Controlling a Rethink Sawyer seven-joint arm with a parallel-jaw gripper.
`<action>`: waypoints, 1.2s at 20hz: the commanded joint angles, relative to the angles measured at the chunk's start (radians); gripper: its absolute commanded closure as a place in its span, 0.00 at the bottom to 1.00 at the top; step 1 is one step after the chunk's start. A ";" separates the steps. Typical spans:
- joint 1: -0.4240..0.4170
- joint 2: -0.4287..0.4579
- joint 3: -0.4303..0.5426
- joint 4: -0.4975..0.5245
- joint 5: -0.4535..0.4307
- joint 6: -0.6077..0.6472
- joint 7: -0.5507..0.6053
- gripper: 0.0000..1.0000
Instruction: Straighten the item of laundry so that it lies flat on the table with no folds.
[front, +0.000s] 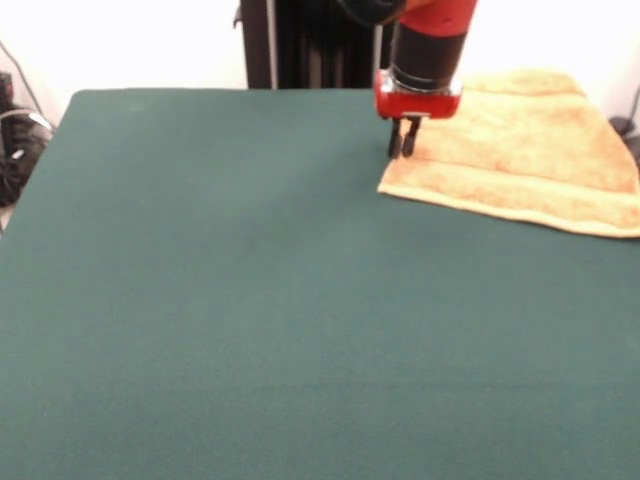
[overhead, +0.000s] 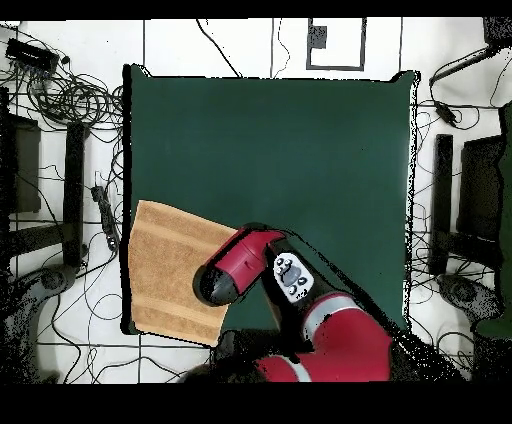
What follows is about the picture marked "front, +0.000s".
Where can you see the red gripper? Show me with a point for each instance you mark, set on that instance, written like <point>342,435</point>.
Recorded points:
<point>415,105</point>

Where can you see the yellow-orange terry towel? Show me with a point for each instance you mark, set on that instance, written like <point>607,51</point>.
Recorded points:
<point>515,160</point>

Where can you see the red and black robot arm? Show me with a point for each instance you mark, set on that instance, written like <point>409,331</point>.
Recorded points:
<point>430,45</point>

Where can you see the dark green table cloth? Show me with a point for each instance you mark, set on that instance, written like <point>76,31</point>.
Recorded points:
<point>250,325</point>

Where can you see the small black box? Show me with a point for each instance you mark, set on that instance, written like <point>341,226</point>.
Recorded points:
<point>5,90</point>

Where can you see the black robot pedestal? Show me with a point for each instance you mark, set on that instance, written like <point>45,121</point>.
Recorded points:
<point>260,45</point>

